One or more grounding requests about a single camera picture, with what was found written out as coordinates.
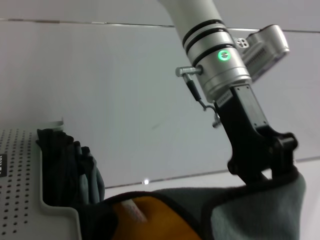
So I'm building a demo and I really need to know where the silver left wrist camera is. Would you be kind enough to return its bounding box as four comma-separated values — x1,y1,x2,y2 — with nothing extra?
234,24,291,82

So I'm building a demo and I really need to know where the black gripper cable with plug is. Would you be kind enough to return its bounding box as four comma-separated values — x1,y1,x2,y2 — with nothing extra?
175,66,222,128

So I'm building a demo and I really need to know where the white perforated storage box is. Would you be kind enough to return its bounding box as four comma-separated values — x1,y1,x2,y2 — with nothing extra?
0,121,83,240

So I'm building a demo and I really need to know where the grey and orange garment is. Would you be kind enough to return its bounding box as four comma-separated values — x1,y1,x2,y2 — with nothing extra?
77,167,307,240

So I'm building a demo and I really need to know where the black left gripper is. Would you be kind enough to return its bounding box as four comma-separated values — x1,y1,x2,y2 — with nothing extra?
214,84,299,186

